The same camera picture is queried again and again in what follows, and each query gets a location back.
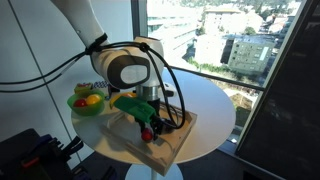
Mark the orange tool handle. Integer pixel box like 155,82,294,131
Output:
21,156,41,169

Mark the grey apartment building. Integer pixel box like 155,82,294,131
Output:
228,34,278,76

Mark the blue strap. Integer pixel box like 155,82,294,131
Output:
31,134,53,151

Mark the red round fruit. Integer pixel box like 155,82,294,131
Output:
73,98,88,108

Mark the white table pedestal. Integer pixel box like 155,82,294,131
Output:
124,163,184,180

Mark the wooden tray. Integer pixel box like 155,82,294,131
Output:
105,103,198,177

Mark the green box with red print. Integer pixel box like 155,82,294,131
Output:
73,82,94,94

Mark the black and white cube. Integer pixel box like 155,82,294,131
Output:
108,87,121,98

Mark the dark window frame post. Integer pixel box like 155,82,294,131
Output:
130,0,149,41

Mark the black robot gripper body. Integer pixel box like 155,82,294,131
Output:
134,114,165,135

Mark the green plastic bowl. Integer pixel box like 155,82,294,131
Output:
66,89,106,118

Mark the red strawberry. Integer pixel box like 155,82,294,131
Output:
141,128,154,143

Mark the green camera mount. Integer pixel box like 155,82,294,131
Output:
113,95,158,125

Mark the black cable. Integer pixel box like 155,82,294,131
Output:
0,46,179,129
0,40,186,130

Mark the yellow lemon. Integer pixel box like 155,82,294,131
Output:
85,93,103,107

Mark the dark window railing bar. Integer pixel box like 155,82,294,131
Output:
166,64,266,92

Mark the black side panel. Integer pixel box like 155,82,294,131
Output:
234,0,320,180

